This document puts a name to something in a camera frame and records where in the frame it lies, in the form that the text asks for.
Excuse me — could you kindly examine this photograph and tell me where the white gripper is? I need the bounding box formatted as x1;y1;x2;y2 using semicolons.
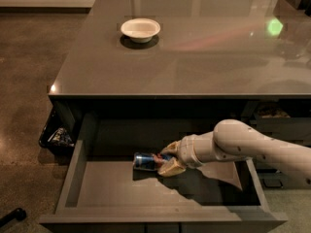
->
157;135;208;177

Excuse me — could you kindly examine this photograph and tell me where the blue silver redbull can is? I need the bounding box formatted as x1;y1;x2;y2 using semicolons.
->
133;152;171;171

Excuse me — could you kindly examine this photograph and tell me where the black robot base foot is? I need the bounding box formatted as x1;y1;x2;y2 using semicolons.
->
0;208;27;227

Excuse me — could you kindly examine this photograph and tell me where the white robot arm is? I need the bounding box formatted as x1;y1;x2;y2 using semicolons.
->
157;119;311;185

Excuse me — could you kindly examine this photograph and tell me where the open grey top drawer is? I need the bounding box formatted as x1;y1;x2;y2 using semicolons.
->
39;114;288;233

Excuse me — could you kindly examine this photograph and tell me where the grey counter cabinet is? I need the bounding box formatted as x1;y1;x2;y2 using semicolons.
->
49;0;311;136

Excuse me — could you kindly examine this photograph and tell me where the black bin with trash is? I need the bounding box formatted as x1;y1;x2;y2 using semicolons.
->
39;109;75;155

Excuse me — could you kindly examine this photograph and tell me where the white bowl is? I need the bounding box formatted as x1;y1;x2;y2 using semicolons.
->
121;18;161;43

